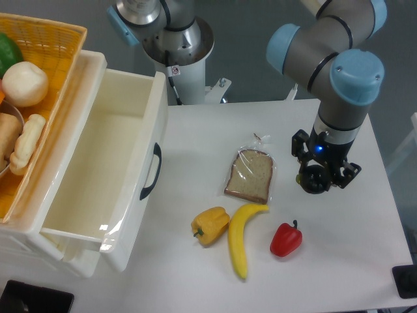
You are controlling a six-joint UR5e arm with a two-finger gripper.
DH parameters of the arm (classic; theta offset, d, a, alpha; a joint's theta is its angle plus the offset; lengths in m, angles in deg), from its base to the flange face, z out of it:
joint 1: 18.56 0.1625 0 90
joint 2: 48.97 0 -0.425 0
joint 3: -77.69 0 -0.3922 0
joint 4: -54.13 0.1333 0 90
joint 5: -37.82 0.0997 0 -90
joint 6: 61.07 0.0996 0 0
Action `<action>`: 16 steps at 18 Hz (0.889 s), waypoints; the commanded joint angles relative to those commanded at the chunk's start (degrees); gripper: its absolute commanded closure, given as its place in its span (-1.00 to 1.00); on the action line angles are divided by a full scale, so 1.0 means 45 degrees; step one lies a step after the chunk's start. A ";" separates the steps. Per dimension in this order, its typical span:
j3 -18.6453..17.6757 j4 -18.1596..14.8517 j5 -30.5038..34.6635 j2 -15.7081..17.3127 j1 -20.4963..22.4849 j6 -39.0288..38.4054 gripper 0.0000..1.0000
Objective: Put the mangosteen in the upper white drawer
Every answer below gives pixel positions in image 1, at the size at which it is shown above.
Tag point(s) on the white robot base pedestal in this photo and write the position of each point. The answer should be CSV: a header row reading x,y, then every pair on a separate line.
x,y
181,56

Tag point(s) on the dark purple mangosteen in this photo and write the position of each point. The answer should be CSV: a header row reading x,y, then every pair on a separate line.
x,y
314,179

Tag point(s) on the brown bread roll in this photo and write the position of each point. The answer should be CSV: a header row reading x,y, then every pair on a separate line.
x,y
10,131

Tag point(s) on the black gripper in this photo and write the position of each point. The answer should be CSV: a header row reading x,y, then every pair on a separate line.
x,y
330,156

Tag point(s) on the white round bun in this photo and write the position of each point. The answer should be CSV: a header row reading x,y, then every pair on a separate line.
x,y
24,84

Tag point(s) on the bagged bread slice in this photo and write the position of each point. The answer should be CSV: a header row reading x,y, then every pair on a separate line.
x,y
252,171

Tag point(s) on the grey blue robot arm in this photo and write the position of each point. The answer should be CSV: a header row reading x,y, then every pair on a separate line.
x,y
324,59

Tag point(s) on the yellow banana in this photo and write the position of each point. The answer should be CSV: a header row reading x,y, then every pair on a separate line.
x,y
235,236

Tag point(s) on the black device bottom left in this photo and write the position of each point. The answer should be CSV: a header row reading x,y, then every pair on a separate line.
x,y
21,297

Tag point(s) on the white open upper drawer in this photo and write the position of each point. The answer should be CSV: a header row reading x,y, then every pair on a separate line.
x,y
98,208

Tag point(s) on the pale twisted bread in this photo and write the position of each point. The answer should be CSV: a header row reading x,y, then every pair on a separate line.
x,y
26,143

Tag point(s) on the orange wicker basket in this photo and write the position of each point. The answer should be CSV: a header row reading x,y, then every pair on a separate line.
x,y
54,47

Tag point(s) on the green bell pepper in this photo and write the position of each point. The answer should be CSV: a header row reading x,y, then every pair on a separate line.
x,y
10,54

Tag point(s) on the red bell pepper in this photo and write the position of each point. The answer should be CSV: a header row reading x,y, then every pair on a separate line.
x,y
286,239

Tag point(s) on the white drawer cabinet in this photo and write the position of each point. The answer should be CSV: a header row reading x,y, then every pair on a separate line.
x,y
23,242

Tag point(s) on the yellow bell pepper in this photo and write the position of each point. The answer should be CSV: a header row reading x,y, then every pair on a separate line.
x,y
210,225

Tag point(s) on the black device right edge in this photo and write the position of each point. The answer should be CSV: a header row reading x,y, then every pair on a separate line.
x,y
405,280

